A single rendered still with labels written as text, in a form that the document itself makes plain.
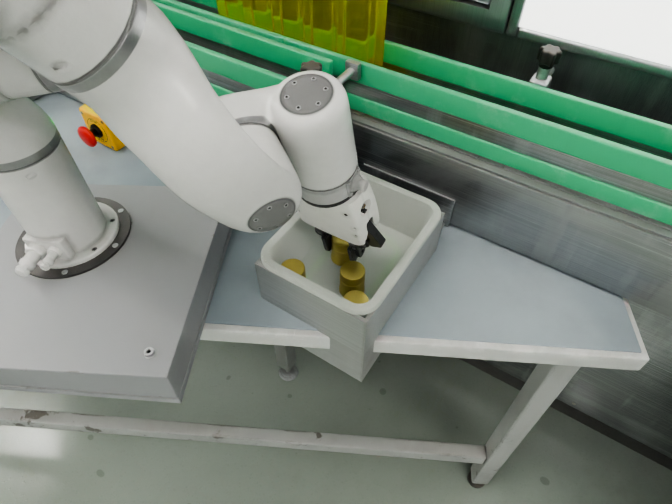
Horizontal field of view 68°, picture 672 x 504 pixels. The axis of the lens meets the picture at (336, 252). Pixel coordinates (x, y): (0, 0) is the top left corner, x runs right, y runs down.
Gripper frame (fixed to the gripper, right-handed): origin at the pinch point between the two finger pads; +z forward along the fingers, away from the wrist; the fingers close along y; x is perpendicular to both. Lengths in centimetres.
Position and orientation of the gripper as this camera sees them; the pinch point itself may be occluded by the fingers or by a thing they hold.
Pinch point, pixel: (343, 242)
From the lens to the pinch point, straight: 70.2
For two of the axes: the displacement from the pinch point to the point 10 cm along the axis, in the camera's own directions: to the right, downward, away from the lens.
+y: -8.6, -3.9, 3.3
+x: -5.0, 8.0, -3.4
